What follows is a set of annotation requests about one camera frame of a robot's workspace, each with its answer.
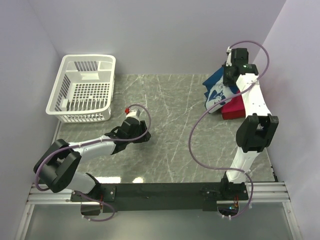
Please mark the red folded t shirt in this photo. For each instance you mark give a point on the red folded t shirt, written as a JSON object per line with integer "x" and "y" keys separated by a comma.
{"x": 232, "y": 115}

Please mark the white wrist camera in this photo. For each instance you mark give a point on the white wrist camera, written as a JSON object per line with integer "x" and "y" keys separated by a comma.
{"x": 132, "y": 113}
{"x": 228, "y": 62}

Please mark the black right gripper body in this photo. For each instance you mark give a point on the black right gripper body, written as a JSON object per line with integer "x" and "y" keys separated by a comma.
{"x": 227, "y": 80}

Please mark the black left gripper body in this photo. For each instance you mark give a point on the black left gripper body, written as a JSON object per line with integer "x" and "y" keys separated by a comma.
{"x": 140, "y": 129}

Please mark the aluminium rail frame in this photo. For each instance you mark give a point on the aluminium rail frame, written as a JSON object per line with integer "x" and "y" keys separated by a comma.
{"x": 164, "y": 159}

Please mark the pink folded t shirt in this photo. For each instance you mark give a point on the pink folded t shirt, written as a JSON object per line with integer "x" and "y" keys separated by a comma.
{"x": 235, "y": 106}

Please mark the black base beam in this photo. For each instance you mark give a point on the black base beam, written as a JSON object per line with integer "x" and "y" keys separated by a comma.
{"x": 114, "y": 197}

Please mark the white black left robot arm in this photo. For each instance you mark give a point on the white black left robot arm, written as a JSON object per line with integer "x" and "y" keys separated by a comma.
{"x": 57, "y": 168}

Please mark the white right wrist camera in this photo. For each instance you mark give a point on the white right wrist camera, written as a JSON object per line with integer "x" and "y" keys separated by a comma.
{"x": 228, "y": 62}

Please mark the blue t shirt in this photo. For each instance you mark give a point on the blue t shirt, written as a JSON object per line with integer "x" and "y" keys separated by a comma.
{"x": 216, "y": 91}

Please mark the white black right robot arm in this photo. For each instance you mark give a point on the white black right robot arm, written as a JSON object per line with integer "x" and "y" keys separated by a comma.
{"x": 258, "y": 128}

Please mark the white plastic basket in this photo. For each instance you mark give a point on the white plastic basket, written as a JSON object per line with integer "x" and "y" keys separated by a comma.
{"x": 83, "y": 89}

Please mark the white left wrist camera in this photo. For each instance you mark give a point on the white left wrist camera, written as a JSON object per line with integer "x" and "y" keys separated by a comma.
{"x": 132, "y": 113}

